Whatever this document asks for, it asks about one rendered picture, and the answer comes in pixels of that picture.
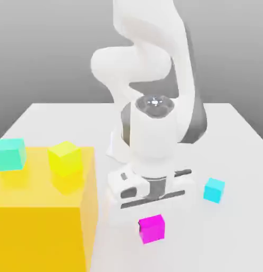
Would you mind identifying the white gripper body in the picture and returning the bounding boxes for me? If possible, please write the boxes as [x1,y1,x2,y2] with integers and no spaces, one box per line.
[117,168,197,215]

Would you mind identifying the small cyan cube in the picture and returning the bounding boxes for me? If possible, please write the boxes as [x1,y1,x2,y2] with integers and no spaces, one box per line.
[202,177,226,204]

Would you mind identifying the small magenta cube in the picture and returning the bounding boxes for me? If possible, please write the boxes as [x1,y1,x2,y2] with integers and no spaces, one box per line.
[138,214,166,244]

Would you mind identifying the small yellow cube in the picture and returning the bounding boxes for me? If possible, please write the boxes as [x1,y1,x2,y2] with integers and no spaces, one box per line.
[47,141,83,178]

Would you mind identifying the small turquoise cube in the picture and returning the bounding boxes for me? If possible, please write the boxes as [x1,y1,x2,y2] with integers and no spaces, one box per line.
[0,138,27,172]

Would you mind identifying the large orange box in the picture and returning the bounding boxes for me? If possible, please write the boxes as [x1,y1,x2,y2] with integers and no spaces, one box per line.
[0,146,99,272]

